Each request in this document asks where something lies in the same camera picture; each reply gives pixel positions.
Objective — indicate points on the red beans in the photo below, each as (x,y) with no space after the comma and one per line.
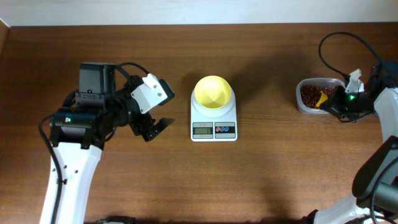
(311,94)

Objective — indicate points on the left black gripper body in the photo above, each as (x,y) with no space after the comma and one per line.
(140,119)

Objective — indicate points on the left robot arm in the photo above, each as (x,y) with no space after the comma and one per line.
(107,99)

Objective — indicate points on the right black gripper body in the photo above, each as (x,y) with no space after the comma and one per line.
(339,101)

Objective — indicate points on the pale yellow bowl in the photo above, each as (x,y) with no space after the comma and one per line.
(212,92)

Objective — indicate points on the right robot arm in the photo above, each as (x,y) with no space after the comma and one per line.
(373,197)

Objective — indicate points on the white digital kitchen scale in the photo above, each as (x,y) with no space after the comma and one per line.
(219,125)

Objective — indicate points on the yellow measuring scoop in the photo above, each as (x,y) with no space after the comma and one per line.
(323,98)

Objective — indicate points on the clear plastic container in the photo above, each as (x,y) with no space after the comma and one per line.
(318,82)

